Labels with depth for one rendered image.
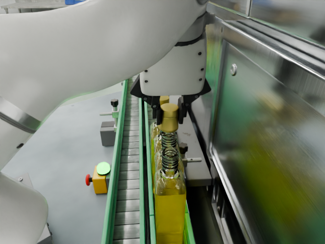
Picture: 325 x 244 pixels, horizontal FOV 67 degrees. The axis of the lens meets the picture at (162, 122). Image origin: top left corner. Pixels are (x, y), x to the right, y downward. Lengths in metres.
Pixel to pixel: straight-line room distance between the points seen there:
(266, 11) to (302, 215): 0.26
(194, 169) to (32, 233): 0.61
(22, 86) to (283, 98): 0.28
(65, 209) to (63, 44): 0.76
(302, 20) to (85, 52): 0.23
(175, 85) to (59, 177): 0.72
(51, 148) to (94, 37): 1.03
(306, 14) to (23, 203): 0.32
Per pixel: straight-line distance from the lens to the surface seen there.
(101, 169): 0.84
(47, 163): 1.10
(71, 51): 0.17
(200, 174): 0.77
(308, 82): 0.28
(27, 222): 0.23
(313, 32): 0.30
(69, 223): 0.85
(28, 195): 0.24
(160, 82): 0.37
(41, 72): 0.18
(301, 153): 0.31
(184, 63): 0.35
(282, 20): 0.35
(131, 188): 0.72
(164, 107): 0.44
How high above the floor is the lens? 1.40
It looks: 31 degrees down
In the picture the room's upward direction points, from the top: straight up
